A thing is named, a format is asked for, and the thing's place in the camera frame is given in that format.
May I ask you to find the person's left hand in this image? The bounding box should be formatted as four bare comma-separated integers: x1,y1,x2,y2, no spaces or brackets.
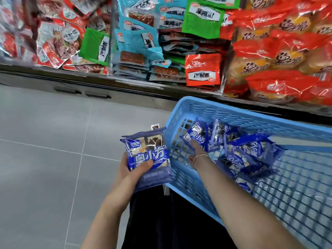
114,152,154,198

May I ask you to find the person's right hand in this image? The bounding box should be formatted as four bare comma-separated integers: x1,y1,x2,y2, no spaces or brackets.
188,139,209,164

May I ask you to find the dark blue snack packet stack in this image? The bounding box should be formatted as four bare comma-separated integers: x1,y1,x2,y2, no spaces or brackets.
120,127,174,193

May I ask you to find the single dark blue snack packet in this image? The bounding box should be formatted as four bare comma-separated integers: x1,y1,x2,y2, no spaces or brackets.
181,119,211,152

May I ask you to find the person's right forearm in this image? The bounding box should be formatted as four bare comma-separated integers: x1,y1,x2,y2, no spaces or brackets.
193,155,306,249

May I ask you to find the person's left forearm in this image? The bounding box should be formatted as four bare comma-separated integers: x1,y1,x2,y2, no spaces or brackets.
81,183,133,249

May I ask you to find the person's black clothing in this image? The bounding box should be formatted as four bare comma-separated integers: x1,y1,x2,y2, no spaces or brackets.
121,185,232,249

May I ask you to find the metal shelf ledge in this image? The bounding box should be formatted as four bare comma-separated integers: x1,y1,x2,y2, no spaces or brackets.
0,63,332,126

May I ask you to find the pile of dark blue packets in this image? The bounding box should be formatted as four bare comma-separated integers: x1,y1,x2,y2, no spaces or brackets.
207,118,286,195

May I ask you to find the red snack packet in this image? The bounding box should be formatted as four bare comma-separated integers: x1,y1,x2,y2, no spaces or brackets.
184,53,223,87

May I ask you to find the pile of light blue packets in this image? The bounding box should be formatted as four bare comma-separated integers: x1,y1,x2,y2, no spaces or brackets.
113,0,188,84

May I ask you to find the green snack packet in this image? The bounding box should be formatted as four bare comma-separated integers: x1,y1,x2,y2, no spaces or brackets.
199,0,242,10
79,28,111,67
182,0,225,40

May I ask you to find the light blue plastic basket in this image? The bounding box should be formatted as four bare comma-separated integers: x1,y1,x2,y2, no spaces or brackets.
163,96,332,249

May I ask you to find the pile of red clear packets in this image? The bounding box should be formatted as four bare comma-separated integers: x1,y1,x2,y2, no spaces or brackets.
0,0,112,75

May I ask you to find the pile of orange red bags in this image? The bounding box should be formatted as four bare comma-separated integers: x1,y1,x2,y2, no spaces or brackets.
220,0,332,106

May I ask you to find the thin wrist bracelet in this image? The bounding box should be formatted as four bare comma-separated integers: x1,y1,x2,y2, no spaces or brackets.
192,154,210,167

